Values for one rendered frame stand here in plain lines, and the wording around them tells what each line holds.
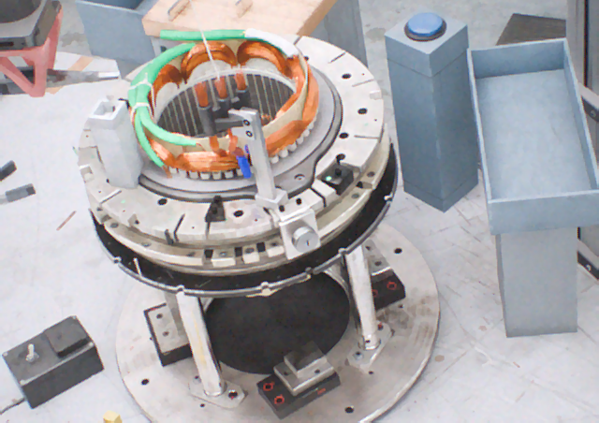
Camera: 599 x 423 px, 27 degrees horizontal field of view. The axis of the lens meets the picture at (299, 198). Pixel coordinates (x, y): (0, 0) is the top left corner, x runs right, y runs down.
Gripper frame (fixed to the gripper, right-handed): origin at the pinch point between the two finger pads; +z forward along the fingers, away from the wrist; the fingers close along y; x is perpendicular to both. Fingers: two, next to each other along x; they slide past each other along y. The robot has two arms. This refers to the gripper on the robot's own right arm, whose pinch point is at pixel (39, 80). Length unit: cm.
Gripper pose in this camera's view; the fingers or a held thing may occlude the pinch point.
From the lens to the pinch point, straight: 131.4
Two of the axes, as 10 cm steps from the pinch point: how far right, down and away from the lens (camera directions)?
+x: 9.8, -0.3, -1.9
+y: -1.2, 6.8, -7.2
